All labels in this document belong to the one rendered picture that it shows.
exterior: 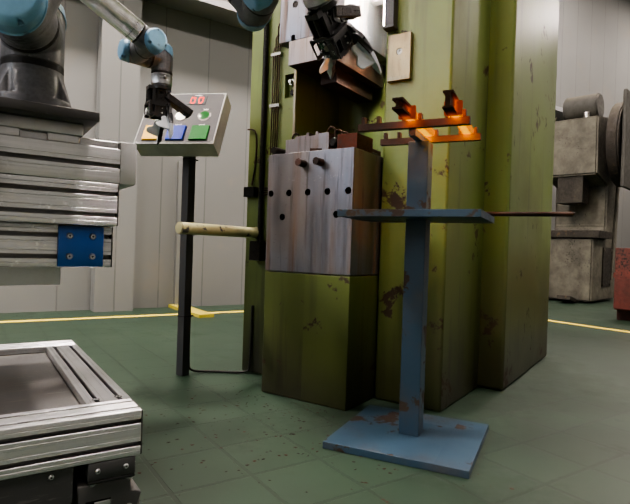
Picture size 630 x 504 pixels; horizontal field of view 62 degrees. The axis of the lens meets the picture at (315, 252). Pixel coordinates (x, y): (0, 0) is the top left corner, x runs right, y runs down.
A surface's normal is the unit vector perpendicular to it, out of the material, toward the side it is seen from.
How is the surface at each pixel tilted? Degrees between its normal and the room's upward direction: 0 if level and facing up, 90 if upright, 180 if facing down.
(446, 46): 90
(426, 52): 90
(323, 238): 90
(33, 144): 90
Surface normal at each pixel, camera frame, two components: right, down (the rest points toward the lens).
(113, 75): 0.56, 0.03
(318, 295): -0.56, -0.01
